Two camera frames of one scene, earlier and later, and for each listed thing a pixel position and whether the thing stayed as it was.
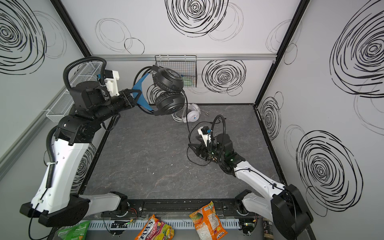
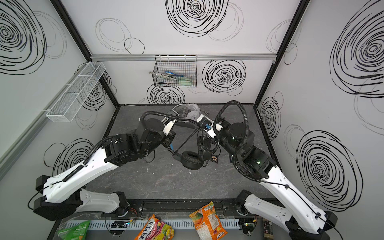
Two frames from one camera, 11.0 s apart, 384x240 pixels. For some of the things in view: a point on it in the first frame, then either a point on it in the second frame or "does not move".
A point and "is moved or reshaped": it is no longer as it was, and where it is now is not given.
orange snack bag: [207, 223] does not move
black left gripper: [130, 98] → [168, 139]
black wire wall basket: [186, 65] does not move
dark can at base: [268, 228] does not move
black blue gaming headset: [168, 83] → [194, 151]
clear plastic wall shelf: [58, 112] does not move
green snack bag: [77, 232] does not move
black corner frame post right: [301, 8] does not move
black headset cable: [190, 131] is moved or reshaped
